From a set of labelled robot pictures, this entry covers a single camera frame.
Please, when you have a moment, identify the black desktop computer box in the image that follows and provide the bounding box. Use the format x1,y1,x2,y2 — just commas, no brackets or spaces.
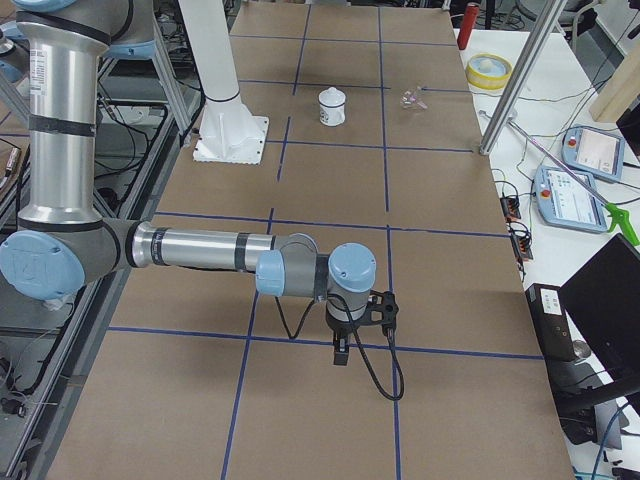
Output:
522,282,590,401

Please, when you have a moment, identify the white enamel cup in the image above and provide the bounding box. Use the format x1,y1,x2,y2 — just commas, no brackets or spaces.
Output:
319,102,346,127

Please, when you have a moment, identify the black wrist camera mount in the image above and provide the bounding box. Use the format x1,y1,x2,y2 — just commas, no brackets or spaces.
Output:
361,290,399,339

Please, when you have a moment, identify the far teach pendant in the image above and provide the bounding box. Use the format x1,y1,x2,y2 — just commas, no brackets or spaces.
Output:
561,125,626,183

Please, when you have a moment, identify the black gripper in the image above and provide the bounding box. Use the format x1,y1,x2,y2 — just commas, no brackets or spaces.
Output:
327,315,353,366

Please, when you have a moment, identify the green handled reacher grabber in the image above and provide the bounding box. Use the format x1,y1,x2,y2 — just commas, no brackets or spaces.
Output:
506,115,639,246

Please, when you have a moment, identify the aluminium frame post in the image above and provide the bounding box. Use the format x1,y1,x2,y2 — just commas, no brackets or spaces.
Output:
479,0,566,156

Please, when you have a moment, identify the white cup lid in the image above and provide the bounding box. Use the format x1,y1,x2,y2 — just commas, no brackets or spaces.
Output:
318,87,346,108

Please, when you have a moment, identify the red cylinder tube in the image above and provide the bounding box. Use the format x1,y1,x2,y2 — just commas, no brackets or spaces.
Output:
457,2,480,51

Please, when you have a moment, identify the near teach pendant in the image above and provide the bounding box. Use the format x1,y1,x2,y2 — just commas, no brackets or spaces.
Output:
534,165,608,233

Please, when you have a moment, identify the white camera post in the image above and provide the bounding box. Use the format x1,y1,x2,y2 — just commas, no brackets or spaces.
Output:
179,0,269,165

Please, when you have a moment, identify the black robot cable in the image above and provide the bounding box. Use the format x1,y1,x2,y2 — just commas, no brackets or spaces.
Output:
275,293,404,401

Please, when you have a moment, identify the yellow tape roll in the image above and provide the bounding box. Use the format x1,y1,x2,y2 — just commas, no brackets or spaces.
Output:
465,53,513,90

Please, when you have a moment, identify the clear glass funnel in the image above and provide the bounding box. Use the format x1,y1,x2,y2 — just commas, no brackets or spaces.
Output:
401,87,428,110

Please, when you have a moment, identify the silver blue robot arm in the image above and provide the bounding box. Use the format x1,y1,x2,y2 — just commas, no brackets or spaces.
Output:
1,1,376,365

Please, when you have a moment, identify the teach pendant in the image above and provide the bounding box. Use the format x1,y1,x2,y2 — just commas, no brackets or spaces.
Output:
534,165,608,233
561,125,626,183

